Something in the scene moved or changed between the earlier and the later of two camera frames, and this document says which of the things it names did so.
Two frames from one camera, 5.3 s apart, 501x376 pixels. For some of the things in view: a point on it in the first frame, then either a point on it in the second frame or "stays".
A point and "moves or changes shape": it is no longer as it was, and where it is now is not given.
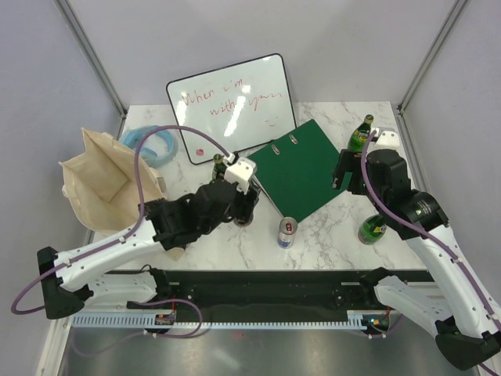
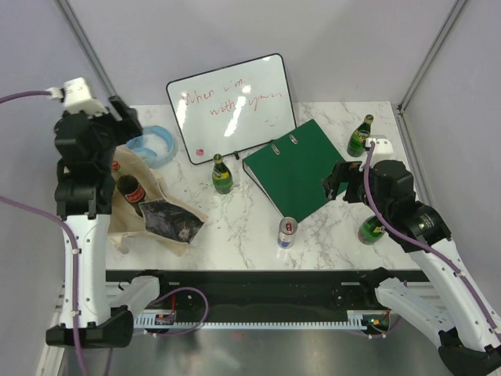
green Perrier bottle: x=219 y=168 stays
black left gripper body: x=239 y=208 to x=116 y=131
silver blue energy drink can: x=287 y=230 stays
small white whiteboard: x=239 y=106 stays
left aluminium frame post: x=65 y=9 stays
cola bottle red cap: x=243 y=223 to x=129 y=186
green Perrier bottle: x=371 y=229 stays
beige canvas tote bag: x=102 y=187 moves or changes shape
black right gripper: x=348 y=160 to x=343 y=171
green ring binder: x=298 y=170 stays
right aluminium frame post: x=457 y=8 stays
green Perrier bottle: x=358 y=139 stays
